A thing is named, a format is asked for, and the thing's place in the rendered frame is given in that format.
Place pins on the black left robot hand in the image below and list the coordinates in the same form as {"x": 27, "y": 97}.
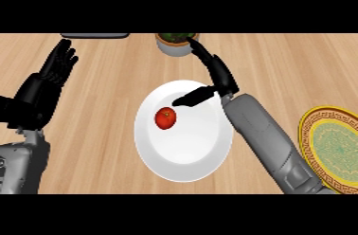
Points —
{"x": 41, "y": 93}

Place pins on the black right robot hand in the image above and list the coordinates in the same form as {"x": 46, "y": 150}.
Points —
{"x": 219, "y": 73}

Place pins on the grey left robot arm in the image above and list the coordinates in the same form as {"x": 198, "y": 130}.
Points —
{"x": 21, "y": 163}

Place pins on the red tomato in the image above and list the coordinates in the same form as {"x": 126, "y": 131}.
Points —
{"x": 166, "y": 118}

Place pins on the white plate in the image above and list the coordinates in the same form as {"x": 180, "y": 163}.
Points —
{"x": 185, "y": 131}

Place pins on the yellow green patterned plate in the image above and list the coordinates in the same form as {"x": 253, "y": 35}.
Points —
{"x": 334, "y": 148}

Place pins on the potted plant in grey pot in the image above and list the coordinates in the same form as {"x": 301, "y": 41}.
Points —
{"x": 175, "y": 44}

